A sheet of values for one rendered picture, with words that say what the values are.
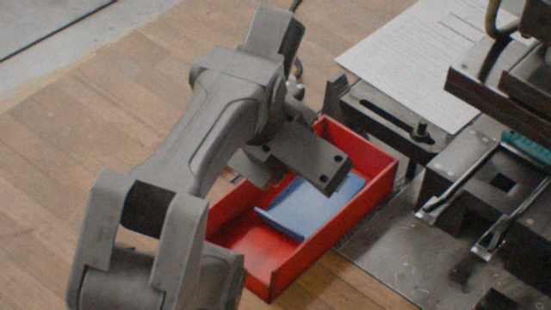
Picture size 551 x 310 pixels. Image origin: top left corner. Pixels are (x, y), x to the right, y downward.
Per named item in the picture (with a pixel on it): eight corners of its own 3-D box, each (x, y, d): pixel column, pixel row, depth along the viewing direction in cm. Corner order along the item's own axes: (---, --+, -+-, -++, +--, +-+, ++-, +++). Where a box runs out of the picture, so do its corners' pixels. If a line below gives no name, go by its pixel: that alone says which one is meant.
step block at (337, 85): (318, 129, 152) (326, 79, 146) (331, 119, 154) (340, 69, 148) (356, 152, 150) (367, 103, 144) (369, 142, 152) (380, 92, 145)
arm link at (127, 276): (191, 233, 121) (95, 243, 89) (249, 252, 120) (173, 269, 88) (174, 288, 121) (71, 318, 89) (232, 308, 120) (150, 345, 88)
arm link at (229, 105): (211, 27, 109) (68, 211, 85) (300, 53, 107) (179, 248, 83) (198, 130, 116) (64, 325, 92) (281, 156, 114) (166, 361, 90)
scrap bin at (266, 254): (192, 250, 135) (194, 217, 131) (318, 145, 150) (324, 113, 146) (269, 305, 131) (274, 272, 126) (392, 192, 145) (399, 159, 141)
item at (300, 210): (251, 224, 139) (254, 207, 136) (320, 156, 148) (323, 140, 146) (299, 251, 136) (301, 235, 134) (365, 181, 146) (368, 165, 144)
